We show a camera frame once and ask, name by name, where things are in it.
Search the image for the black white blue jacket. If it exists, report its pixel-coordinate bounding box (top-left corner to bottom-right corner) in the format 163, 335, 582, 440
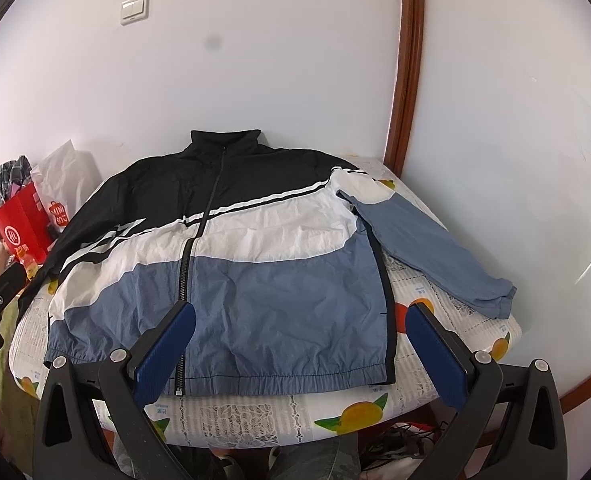
19, 130, 516, 396

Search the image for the green cloth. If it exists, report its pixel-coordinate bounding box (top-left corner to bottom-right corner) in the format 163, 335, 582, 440
0, 300, 38, 476

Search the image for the red paper bag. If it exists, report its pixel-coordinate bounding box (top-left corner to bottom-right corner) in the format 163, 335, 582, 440
0, 183, 54, 264

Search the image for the grey plaid cloth in bag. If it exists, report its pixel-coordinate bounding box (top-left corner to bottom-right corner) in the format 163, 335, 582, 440
0, 155, 32, 206

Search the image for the white Miniso paper bag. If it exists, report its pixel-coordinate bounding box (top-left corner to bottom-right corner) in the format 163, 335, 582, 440
31, 141, 102, 233

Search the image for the white wall light switch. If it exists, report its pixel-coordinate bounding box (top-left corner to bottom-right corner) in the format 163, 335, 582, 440
120, 0, 149, 25

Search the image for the brown wooden door frame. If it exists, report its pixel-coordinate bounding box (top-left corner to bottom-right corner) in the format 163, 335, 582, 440
383, 0, 425, 177

